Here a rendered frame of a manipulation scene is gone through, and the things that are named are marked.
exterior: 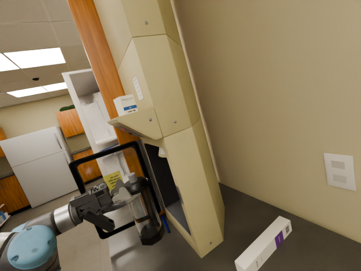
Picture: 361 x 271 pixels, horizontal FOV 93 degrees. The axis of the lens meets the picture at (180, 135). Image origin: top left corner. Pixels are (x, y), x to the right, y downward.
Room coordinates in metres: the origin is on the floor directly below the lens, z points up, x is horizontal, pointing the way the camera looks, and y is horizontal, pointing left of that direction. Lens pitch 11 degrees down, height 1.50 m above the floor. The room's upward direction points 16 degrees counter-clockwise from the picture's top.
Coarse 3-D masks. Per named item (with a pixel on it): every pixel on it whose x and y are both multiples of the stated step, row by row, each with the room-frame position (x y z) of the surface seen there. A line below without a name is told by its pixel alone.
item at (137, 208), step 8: (144, 184) 0.58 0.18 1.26; (144, 192) 0.57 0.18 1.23; (136, 200) 0.55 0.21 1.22; (144, 200) 0.56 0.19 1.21; (152, 200) 0.59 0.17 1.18; (136, 208) 0.55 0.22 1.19; (144, 208) 0.56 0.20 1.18; (152, 208) 0.58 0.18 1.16; (136, 216) 0.56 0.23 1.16; (144, 216) 0.56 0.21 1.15; (152, 216) 0.57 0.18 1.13; (136, 224) 0.57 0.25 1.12; (144, 224) 0.55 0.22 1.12; (152, 224) 0.56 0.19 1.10; (160, 224) 0.59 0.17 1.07; (144, 232) 0.55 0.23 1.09; (152, 232) 0.56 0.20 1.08
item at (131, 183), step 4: (128, 176) 0.59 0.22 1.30; (132, 176) 0.59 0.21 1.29; (140, 176) 0.63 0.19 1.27; (128, 180) 0.63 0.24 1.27; (132, 180) 0.59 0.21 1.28; (136, 180) 0.60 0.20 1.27; (140, 180) 0.59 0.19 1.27; (144, 180) 0.59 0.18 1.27; (124, 184) 0.59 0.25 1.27; (128, 184) 0.58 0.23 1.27; (132, 184) 0.57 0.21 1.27; (136, 184) 0.57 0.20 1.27; (140, 184) 0.57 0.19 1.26; (128, 188) 0.56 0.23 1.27; (132, 188) 0.56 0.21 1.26; (136, 188) 0.56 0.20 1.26
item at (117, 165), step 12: (108, 156) 0.76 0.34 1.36; (120, 156) 0.77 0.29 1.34; (132, 156) 0.78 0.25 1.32; (84, 168) 0.73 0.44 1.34; (96, 168) 0.74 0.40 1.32; (108, 168) 0.75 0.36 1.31; (120, 168) 0.77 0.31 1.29; (132, 168) 0.78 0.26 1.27; (84, 180) 0.72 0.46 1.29; (96, 180) 0.74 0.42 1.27; (108, 180) 0.75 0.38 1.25; (108, 216) 0.73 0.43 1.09; (120, 216) 0.75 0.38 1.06
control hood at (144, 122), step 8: (136, 112) 0.50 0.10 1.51; (144, 112) 0.51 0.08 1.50; (152, 112) 0.52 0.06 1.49; (112, 120) 0.56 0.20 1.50; (120, 120) 0.48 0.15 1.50; (128, 120) 0.49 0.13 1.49; (136, 120) 0.50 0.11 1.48; (144, 120) 0.51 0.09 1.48; (152, 120) 0.52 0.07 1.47; (128, 128) 0.53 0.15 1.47; (136, 128) 0.50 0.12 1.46; (144, 128) 0.50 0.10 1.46; (152, 128) 0.51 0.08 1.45; (136, 136) 0.73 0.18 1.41; (144, 136) 0.56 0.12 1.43; (152, 136) 0.51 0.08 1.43; (160, 136) 0.52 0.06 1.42
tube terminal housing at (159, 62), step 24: (144, 48) 0.54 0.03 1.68; (168, 48) 0.57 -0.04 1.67; (120, 72) 0.76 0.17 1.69; (144, 72) 0.53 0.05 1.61; (168, 72) 0.56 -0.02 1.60; (144, 96) 0.58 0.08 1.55; (168, 96) 0.55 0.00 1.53; (192, 96) 0.70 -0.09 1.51; (168, 120) 0.54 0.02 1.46; (192, 120) 0.60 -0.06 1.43; (168, 144) 0.53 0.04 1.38; (192, 144) 0.57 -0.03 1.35; (192, 168) 0.56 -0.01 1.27; (192, 192) 0.54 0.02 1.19; (216, 192) 0.67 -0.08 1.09; (168, 216) 0.78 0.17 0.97; (192, 216) 0.53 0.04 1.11; (216, 216) 0.57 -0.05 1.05; (192, 240) 0.56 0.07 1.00; (216, 240) 0.56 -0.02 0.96
